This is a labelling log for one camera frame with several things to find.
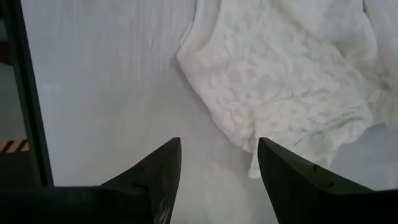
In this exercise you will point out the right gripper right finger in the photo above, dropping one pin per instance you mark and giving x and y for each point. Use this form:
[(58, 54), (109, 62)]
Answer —
[(295, 186)]

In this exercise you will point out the hazard striped floor mat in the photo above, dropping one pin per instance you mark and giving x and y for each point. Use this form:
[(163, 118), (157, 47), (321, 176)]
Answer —
[(14, 146)]

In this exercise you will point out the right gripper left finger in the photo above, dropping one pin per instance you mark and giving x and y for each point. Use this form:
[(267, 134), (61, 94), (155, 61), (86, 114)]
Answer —
[(155, 177)]

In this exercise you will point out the black aluminium table frame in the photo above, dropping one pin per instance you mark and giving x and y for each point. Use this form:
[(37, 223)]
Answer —
[(29, 93)]

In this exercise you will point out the white lace garment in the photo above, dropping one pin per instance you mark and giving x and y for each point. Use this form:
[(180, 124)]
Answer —
[(280, 77)]

